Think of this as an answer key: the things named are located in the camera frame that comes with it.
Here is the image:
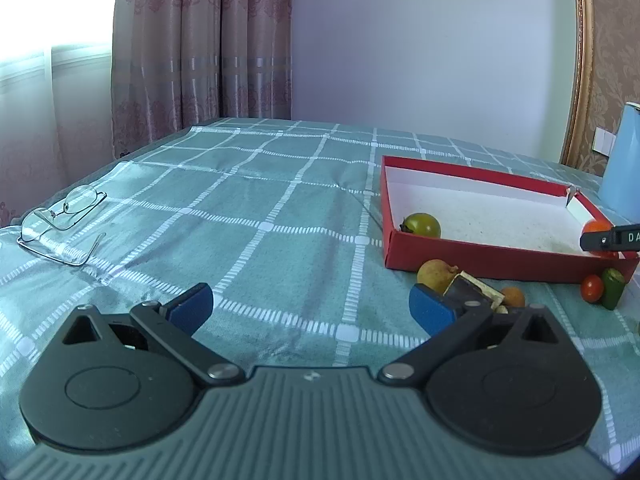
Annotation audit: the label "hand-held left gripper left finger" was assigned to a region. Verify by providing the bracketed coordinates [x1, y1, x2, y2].
[60, 282, 247, 389]

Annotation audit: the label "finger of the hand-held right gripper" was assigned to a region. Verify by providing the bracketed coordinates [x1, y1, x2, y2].
[579, 227, 640, 254]

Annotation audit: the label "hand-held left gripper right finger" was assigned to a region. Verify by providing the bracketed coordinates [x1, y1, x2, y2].
[377, 283, 564, 389]

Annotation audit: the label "orange-red tomato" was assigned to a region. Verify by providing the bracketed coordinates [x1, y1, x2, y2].
[582, 218, 621, 260]

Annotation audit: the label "red cardboard box lid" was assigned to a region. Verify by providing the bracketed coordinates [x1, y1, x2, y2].
[381, 155, 640, 285]

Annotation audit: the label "yellow pear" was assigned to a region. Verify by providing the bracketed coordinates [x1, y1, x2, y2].
[417, 259, 462, 295]

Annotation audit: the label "small dark box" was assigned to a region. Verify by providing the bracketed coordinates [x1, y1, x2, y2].
[442, 270, 506, 312]

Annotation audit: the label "small green cucumber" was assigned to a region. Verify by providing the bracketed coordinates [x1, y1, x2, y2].
[600, 268, 625, 310]

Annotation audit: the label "red cherry tomato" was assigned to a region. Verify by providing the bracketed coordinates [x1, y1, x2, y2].
[580, 274, 605, 304]

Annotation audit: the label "light blue container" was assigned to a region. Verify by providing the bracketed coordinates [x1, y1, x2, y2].
[598, 101, 640, 226]

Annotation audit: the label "green tomato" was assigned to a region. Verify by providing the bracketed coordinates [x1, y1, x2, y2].
[399, 213, 442, 239]

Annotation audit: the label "green checked bedsheet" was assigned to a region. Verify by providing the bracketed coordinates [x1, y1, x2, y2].
[0, 117, 640, 480]

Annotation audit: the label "metal-rimmed eyeglasses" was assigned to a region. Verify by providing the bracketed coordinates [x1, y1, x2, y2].
[16, 185, 108, 266]

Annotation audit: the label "white sheer curtain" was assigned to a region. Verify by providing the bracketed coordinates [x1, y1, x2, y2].
[0, 42, 117, 231]

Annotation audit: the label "pink patterned curtain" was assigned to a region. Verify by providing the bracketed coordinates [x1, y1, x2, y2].
[111, 0, 296, 162]

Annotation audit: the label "white wall switch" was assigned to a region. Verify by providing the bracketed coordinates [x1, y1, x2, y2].
[592, 128, 617, 154]

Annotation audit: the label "gold picture frame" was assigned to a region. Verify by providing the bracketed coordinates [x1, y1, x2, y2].
[558, 0, 597, 166]

